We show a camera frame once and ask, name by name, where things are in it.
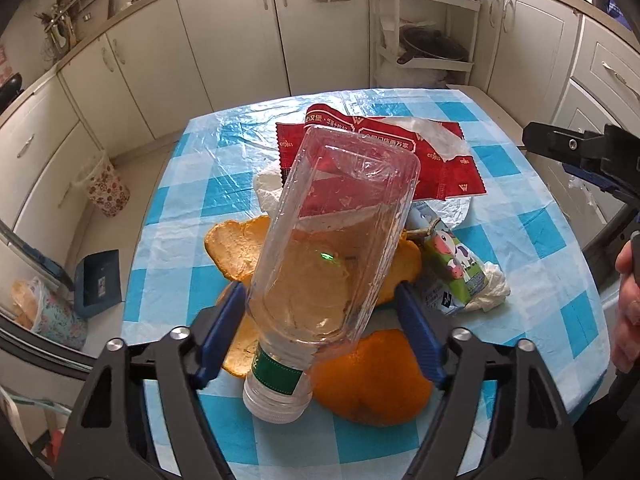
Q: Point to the white paper towel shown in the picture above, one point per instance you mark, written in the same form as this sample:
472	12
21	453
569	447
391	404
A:
492	285

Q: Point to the large domed orange peel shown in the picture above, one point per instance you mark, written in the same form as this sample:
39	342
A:
385	385

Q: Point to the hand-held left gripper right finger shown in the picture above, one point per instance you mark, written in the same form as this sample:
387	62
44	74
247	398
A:
420	332

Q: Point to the cream kitchen cabinet row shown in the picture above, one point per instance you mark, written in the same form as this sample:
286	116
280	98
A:
225	35

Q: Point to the blue dustpan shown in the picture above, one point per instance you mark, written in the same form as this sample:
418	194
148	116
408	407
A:
97	285

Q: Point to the utensil holder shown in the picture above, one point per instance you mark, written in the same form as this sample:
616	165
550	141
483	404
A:
57	27

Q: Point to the clear plastic bottle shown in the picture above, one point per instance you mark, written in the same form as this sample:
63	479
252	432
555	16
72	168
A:
340	240

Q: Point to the white corner rack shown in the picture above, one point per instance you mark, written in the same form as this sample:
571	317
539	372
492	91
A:
450	5

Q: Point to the cream drawer cabinet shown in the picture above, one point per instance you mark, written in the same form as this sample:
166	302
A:
540	35

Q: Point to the small orange peel piece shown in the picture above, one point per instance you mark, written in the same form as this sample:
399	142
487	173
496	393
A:
242	355

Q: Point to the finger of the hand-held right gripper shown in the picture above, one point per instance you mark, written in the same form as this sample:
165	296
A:
595	177
555	141

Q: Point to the blue white checkered tablecloth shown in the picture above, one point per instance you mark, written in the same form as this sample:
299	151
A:
200	160

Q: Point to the black frying pan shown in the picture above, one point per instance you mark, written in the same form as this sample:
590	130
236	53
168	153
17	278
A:
435	45

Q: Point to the floral waste bin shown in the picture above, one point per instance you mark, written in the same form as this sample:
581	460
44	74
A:
107	187

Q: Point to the floral bag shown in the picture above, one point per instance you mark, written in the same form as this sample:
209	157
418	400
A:
50	312

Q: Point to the milk carton with cow print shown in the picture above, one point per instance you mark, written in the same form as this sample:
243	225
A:
450	265

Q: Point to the red snack wrapper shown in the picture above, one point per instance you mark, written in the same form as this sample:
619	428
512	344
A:
440	175

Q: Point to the curled orange peel piece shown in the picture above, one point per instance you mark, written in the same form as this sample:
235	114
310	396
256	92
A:
406	265

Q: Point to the person's right hand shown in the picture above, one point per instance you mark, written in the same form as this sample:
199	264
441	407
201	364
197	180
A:
629	310

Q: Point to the white plastic bag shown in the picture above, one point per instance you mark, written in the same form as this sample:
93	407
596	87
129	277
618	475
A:
440	135

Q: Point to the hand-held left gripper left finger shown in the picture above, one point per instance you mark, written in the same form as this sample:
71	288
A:
220	332

